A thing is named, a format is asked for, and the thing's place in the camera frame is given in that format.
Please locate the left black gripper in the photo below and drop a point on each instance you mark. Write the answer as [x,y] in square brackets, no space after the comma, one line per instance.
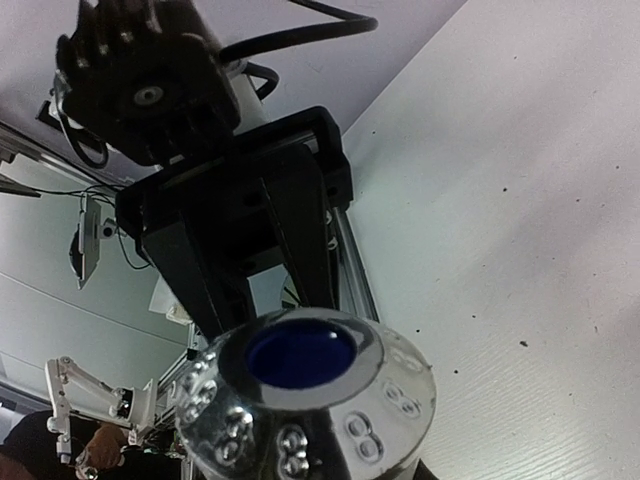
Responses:
[208,285]

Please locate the white plastic faucet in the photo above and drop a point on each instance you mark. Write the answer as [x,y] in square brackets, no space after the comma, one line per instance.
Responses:
[308,393]

